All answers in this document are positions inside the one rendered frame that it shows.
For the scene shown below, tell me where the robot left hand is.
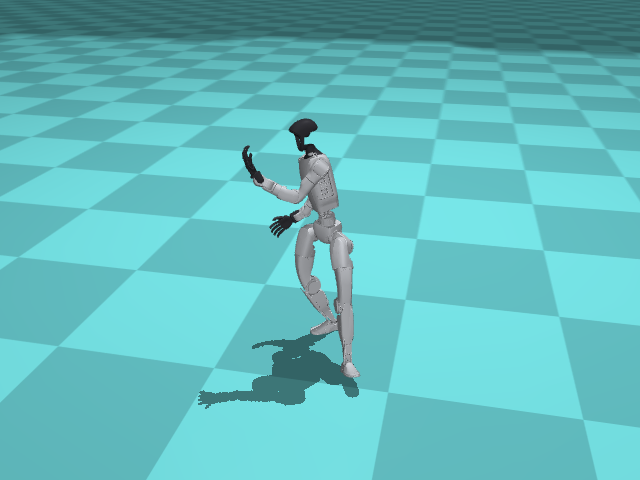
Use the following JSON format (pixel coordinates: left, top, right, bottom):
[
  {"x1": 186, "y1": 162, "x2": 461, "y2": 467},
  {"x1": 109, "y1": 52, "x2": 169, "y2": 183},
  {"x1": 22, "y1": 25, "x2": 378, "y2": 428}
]
[{"x1": 242, "y1": 145, "x2": 264, "y2": 184}]

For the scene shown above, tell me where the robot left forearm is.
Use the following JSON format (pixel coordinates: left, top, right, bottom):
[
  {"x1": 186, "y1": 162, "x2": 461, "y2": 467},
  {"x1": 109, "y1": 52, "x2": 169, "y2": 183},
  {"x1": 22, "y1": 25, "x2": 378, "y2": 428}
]
[{"x1": 253, "y1": 174, "x2": 299, "y2": 203}]

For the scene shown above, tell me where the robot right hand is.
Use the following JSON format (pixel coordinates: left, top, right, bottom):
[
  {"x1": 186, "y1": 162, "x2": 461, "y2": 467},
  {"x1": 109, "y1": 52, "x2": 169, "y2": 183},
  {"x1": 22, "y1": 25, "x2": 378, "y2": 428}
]
[{"x1": 270, "y1": 210, "x2": 299, "y2": 238}]

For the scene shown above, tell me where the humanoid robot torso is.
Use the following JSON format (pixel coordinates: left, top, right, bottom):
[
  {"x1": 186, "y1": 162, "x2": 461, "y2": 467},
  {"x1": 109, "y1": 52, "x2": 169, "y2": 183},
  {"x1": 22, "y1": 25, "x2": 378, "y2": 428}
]
[{"x1": 299, "y1": 151, "x2": 342, "y2": 244}]

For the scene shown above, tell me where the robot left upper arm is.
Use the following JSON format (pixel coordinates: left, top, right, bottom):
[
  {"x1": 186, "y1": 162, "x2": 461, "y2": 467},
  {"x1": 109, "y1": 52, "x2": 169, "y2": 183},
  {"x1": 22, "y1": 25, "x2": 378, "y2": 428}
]
[{"x1": 290, "y1": 159, "x2": 330, "y2": 204}]

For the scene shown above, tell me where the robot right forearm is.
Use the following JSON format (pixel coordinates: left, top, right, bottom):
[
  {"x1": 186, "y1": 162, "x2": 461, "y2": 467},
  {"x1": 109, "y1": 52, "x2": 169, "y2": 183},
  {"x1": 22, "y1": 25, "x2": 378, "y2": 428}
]
[{"x1": 293, "y1": 198, "x2": 313, "y2": 221}]

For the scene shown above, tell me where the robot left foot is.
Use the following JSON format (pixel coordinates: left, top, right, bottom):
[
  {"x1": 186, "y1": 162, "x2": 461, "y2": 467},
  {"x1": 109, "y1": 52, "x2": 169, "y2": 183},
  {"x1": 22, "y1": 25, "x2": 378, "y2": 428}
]
[{"x1": 341, "y1": 360, "x2": 360, "y2": 378}]

